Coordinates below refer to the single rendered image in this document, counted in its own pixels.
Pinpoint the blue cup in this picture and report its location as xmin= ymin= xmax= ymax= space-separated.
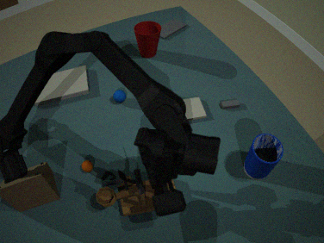
xmin=244 ymin=134 xmax=284 ymax=180

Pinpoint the blue ball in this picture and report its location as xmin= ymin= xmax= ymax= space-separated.
xmin=113 ymin=90 xmax=127 ymax=103

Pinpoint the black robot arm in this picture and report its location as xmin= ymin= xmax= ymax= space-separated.
xmin=0 ymin=30 xmax=221 ymax=184

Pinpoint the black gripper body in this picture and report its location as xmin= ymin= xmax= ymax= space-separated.
xmin=144 ymin=160 xmax=186 ymax=216

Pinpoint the red cup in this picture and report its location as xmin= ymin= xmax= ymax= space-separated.
xmin=134 ymin=21 xmax=161 ymax=59

